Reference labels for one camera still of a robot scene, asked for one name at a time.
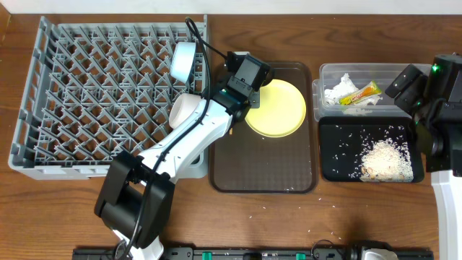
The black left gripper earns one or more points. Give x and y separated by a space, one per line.
255 100

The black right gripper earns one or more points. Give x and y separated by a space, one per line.
406 98

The green orange snack wrapper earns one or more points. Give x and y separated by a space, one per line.
371 89

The yellow plate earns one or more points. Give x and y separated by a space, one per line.
281 112

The white tissue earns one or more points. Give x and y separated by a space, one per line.
344 87

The light blue bowl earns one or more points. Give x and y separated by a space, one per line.
182 62

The white pink bowl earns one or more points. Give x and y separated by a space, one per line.
182 108

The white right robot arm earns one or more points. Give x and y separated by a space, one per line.
433 101

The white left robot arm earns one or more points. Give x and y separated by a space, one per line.
137 194

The clear plastic waste bin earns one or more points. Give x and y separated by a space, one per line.
360 74

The pile of rice waste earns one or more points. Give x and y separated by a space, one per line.
386 161

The black waste bin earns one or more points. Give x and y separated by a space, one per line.
342 139

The grey dishwasher rack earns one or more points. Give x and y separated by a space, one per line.
94 90

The dark brown serving tray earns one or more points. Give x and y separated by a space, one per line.
247 162

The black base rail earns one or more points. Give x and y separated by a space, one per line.
195 254

